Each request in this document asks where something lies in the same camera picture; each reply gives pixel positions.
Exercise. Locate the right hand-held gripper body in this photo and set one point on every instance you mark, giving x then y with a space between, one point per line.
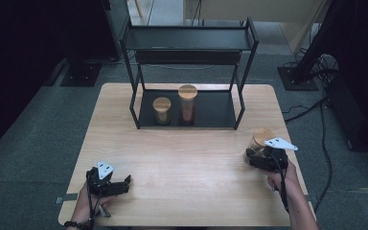
274 159

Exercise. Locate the black stand base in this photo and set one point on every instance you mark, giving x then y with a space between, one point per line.
297 80
81 75

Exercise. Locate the person's left hand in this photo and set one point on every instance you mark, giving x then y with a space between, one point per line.
83 207

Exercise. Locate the light wooden leg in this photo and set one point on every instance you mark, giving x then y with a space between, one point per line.
138 8

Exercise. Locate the grey tape strip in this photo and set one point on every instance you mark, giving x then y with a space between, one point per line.
66 198

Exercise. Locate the tall glass jar reddish contents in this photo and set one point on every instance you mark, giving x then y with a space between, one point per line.
188 96

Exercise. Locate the black metal shelf rack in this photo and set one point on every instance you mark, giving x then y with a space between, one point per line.
188 38

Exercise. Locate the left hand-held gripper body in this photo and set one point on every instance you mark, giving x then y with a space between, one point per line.
100 183

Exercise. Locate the dark upright panel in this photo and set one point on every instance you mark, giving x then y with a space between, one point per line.
116 19

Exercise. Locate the glass jar with dark contents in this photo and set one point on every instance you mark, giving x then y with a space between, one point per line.
262 135

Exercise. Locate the person's right hand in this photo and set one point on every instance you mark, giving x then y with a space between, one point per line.
290 180

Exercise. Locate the black curtain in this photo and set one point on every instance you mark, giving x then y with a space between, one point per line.
364 64
19 48

